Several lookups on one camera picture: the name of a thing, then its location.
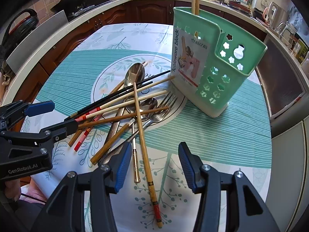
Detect white chopstick red striped end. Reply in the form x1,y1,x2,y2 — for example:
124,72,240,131
69,90,168,151

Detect dark brown wooden chopstick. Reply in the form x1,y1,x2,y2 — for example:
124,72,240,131
78,107,169,129

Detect steel spoon wooden handle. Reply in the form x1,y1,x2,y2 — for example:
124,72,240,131
90,97,159,165

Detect person's left hand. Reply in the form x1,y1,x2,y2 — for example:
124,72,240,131
5,179,21,202

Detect small steel spoon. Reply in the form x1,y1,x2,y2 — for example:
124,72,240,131
126,104,140,183

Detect steel fork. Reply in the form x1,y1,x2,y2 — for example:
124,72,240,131
98,92,177,166

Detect leaf pattern tablecloth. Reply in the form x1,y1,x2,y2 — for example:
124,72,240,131
21,24,272,231

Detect large steel spoon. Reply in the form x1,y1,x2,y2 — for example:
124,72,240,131
104,63,145,144

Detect green plastic utensil holder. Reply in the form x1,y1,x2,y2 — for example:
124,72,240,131
170,7,267,118

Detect black wok on stove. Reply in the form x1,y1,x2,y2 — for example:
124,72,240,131
50,0,93,16

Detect glass pitcher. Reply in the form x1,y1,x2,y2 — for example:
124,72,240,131
278,21,296,48

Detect steel electric kettle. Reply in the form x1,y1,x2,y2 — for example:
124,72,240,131
262,2,289,29

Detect black rice cooker red handle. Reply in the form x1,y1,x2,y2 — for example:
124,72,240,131
1,9,39,62

